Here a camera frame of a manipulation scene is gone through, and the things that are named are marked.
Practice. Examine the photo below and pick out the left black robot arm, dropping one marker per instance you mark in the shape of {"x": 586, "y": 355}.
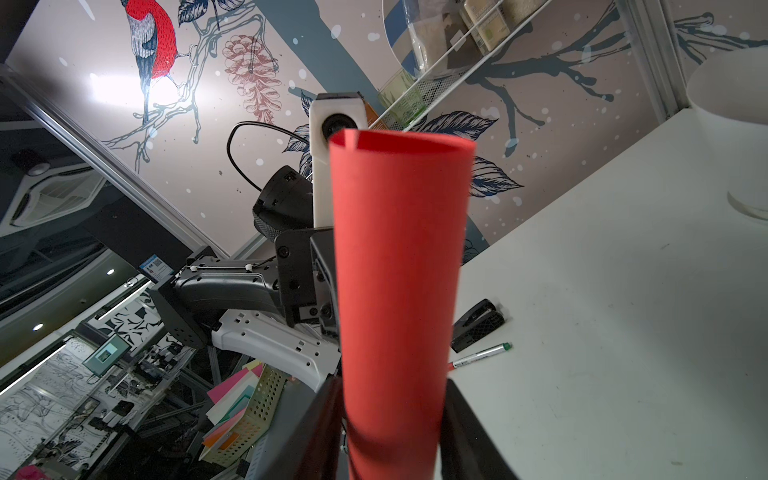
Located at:
{"x": 282, "y": 310}

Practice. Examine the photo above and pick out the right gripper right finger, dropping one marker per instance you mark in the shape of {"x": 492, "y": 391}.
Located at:
{"x": 466, "y": 451}

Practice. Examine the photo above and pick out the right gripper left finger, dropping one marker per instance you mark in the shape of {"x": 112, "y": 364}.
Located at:
{"x": 312, "y": 451}

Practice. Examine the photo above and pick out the white utensil cup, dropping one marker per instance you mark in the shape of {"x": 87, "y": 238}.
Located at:
{"x": 728, "y": 94}

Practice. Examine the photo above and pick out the black stapler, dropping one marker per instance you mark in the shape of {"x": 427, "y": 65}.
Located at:
{"x": 477, "y": 323}

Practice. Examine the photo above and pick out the red square paper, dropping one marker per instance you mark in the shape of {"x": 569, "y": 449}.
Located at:
{"x": 400, "y": 205}

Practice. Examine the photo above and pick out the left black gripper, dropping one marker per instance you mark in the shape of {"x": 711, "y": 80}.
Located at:
{"x": 307, "y": 278}

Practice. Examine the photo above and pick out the white wire spice rack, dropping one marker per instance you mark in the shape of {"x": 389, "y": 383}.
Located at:
{"x": 430, "y": 41}

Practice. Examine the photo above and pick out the green contents glass jar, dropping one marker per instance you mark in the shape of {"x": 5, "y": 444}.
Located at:
{"x": 402, "y": 101}

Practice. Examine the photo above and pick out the red marker pen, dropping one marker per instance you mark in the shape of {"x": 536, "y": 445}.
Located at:
{"x": 481, "y": 355}

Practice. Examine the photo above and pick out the perforated tray with papers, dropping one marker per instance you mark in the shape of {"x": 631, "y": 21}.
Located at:
{"x": 242, "y": 415}

